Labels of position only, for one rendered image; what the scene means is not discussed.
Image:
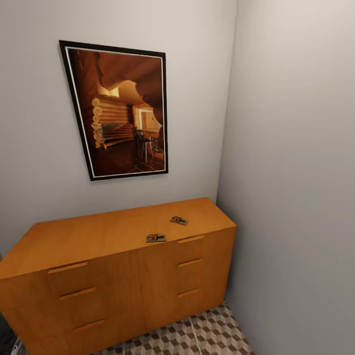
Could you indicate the picture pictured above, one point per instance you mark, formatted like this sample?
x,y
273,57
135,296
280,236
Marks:
x,y
120,102

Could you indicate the cabinet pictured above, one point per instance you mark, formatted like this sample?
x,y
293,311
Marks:
x,y
78,285

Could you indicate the mousetrap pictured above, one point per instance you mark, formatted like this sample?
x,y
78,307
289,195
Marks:
x,y
178,220
156,238

